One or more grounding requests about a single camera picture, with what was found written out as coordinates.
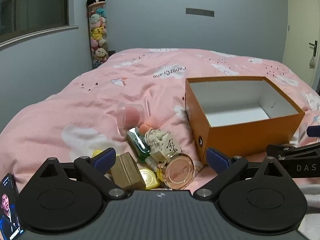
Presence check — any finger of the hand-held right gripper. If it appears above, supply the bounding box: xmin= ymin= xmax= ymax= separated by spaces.
xmin=307 ymin=126 xmax=320 ymax=138
xmin=266 ymin=142 xmax=320 ymax=161

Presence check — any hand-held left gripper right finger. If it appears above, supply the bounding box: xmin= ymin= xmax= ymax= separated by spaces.
xmin=194 ymin=147 xmax=286 ymax=202

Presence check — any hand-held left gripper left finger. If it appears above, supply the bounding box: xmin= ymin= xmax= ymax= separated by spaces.
xmin=35 ymin=147 xmax=128 ymax=201

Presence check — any orange cardboard box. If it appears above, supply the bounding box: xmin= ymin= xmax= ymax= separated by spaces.
xmin=184 ymin=76 xmax=306 ymax=165

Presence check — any green glass bottle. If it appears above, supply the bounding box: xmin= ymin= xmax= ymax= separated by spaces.
xmin=127 ymin=127 xmax=152 ymax=162

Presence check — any gold round jar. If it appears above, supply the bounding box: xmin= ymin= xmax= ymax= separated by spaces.
xmin=156 ymin=153 xmax=195 ymax=190

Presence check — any small white bottle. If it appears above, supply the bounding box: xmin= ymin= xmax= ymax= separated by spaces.
xmin=145 ymin=155 xmax=160 ymax=170

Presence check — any beige calligraphy gift box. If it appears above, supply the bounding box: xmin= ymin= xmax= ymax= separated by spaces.
xmin=144 ymin=129 xmax=182 ymax=164

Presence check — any gold rectangular box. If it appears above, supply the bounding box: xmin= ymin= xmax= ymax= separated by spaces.
xmin=110 ymin=152 xmax=147 ymax=190

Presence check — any white cloth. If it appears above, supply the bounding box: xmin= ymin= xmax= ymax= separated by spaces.
xmin=299 ymin=179 xmax=320 ymax=205

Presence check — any clear plastic sponge case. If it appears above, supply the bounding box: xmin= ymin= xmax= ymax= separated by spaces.
xmin=117 ymin=102 xmax=145 ymax=130

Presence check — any yellow round case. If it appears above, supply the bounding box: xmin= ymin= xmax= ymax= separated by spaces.
xmin=139 ymin=169 xmax=161 ymax=189

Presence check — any orange makeup sponge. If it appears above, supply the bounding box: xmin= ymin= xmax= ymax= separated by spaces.
xmin=139 ymin=123 xmax=152 ymax=137

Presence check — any pink makeup sponge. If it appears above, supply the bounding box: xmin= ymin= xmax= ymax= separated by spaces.
xmin=124 ymin=107 xmax=141 ymax=127

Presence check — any pink printed blanket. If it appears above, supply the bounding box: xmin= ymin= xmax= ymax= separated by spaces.
xmin=0 ymin=47 xmax=320 ymax=205

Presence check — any smartphone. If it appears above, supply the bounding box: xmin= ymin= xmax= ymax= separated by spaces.
xmin=0 ymin=172 xmax=26 ymax=240

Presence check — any cream door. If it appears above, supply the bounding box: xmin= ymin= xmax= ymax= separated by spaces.
xmin=282 ymin=0 xmax=320 ymax=90

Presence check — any clear tube of plush toys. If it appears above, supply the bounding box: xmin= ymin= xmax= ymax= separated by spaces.
xmin=86 ymin=1 xmax=110 ymax=70

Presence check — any window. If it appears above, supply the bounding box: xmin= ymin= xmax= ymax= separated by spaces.
xmin=0 ymin=0 xmax=79 ymax=48

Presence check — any grey wall plate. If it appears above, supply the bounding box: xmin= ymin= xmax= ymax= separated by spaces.
xmin=186 ymin=8 xmax=215 ymax=18

